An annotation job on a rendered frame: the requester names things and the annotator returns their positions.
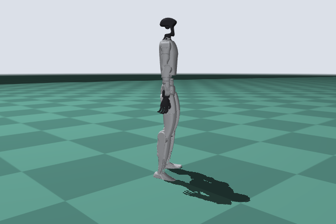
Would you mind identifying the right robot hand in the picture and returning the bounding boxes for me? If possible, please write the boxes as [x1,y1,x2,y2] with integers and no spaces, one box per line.
[158,90,171,114]

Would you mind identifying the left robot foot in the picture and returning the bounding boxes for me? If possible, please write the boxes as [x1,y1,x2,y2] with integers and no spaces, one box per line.
[165,162,182,169]

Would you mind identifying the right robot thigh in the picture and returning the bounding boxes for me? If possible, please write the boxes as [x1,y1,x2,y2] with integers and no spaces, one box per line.
[160,93,177,141]

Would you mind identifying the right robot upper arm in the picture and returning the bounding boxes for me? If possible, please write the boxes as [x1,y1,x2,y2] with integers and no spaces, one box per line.
[161,41,172,73]

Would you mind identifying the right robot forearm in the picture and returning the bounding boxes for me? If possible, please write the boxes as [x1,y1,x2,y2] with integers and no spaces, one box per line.
[162,65,171,96]

